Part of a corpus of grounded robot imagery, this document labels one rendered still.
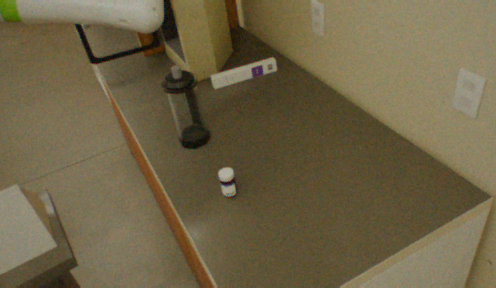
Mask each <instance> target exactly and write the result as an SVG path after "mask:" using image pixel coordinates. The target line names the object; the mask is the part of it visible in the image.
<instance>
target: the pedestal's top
mask: <svg viewBox="0 0 496 288"><path fill-rule="evenodd" d="M35 194H37V195H39V196H40V199H41V200H42V202H43V203H44V204H45V209H46V212H47V214H48V217H49V219H50V224H51V227H52V229H53V232H54V237H55V240H56V242H57V245H58V246H56V247H54V248H53V249H51V250H49V251H46V252H44V253H43V254H41V255H39V256H37V257H34V258H32V259H31V260H29V261H27V262H24V263H22V264H21V265H19V266H17V267H15V268H12V269H10V270H9V271H7V272H5V273H4V274H0V288H38V287H40V286H43V285H45V284H46V283H47V282H49V281H52V280H54V279H55V278H57V277H58V276H60V275H63V274H65V273H66V272H68V271H69V270H73V269H74V268H75V267H77V266H78V262H77V260H76V258H75V256H74V252H73V250H72V248H71V245H70V244H69V239H68V237H67V235H66V233H65V229H64V227H63V225H62V222H61V221H60V216H59V214H58V212H57V210H56V208H55V203H54V202H53V199H52V198H51V196H50V193H49V192H48V190H47V189H43V190H40V191H39V192H37V193H35Z"/></svg>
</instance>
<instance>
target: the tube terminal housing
mask: <svg viewBox="0 0 496 288"><path fill-rule="evenodd" d="M170 3H171V6H172V9H173V10H174V12H175V15H176V18H177V22H178V25H179V29H178V28H177V29H178V32H179V39H180V42H181V46H182V49H183V52H184V59H185V63H184V61H183V60H181V59H180V57H179V56H177V55H176V54H175V52H174V51H173V50H172V49H171V48H170V46H168V45H167V44H166V42H165V39H164V42H165V44H166V46H165V45H164V46H165V48H166V55H168V56H169V57H170V58H171V60H173V62H174V63H175V65H180V68H181V70H187V71H189V72H191V73H194V74H196V75H197V78H198V81H200V80H203V79H207V78H209V77H211V75H213V74H218V73H219V71H220V70H221V68H222V66H223V65H225V62H226V61H227V60H228V58H229V57H230V55H231V53H232V52H233V47H232V42H231V38H230V28H229V23H228V18H227V13H226V8H225V0H170Z"/></svg>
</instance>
